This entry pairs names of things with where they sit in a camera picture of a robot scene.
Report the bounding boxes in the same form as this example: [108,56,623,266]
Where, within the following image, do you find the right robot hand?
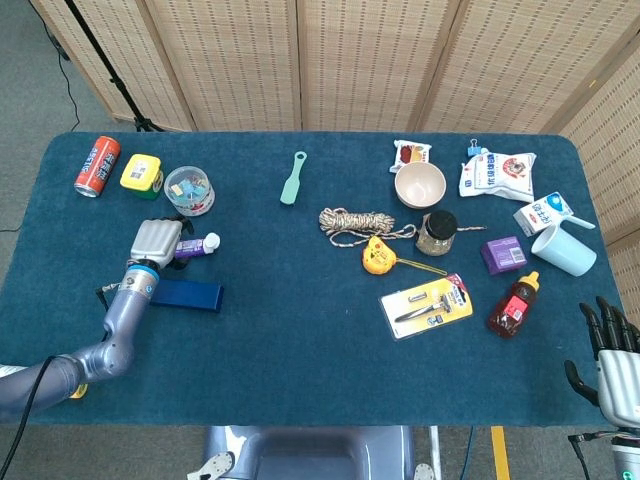
[564,295,640,429]

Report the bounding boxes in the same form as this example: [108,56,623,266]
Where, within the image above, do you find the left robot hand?
[128,215,195,271]

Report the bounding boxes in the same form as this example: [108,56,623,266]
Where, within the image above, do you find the toothpaste tube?
[174,232,222,260]

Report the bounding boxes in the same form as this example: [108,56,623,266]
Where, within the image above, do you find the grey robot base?
[187,424,436,480]

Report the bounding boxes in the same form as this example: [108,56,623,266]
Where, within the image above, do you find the honey bottle yellow cap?
[487,270,541,340]

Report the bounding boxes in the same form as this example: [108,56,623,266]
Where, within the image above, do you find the clear round tub of clips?
[163,165,216,218]

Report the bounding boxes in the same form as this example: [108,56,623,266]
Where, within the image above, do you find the dark blue rectangular box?
[148,278,224,315]

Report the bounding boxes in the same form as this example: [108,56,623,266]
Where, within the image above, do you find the green container yellow lid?
[119,153,165,201]

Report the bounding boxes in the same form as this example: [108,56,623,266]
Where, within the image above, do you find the red soda can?
[73,135,122,199]

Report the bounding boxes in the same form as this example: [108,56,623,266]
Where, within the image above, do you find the black tripod stand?
[62,0,166,134]

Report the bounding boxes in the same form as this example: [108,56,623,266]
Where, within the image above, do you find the yellow floor tape strip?
[490,425,511,480]

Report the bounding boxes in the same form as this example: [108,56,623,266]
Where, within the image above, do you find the light blue mug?
[530,215,598,278]

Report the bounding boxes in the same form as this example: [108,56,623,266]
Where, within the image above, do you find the green plastic spatula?
[279,151,309,207]

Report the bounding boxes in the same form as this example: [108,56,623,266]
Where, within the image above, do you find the purple small box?
[480,235,529,276]

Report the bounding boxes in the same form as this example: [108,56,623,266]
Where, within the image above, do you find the blue tablecloth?
[0,130,640,427]

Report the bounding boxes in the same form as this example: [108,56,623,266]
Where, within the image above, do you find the white blue milk carton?
[513,191,575,238]

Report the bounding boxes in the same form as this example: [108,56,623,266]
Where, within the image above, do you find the white table leg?
[428,425,444,480]

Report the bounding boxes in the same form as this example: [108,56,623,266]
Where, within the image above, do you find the razor in yellow blister pack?
[379,272,474,342]

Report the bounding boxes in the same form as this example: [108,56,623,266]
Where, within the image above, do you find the yellow tape measure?
[361,235,449,277]

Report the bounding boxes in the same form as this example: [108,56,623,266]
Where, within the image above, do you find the glass jar black lid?
[415,210,459,257]

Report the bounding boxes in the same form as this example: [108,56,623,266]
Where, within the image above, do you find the white powder bag blue print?
[458,151,538,203]

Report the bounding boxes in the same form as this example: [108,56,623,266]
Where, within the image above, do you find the woven folding screen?
[29,0,640,246]

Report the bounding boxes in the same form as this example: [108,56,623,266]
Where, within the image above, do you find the red white snack packet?
[389,139,433,174]

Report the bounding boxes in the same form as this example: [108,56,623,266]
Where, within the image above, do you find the beige bowl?
[393,160,448,210]

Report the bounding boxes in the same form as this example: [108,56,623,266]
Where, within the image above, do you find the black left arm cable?
[0,282,132,480]

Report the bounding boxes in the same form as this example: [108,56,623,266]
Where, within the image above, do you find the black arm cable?
[567,433,616,480]
[0,282,132,480]

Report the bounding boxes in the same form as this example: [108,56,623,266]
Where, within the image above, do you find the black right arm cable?
[567,433,616,480]

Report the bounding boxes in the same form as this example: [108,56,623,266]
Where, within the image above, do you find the blue cable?
[462,425,475,480]

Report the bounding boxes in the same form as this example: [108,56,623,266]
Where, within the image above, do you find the coiled braided rope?
[318,207,487,249]

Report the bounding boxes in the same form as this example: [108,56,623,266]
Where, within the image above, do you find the black floor cable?
[27,0,82,132]

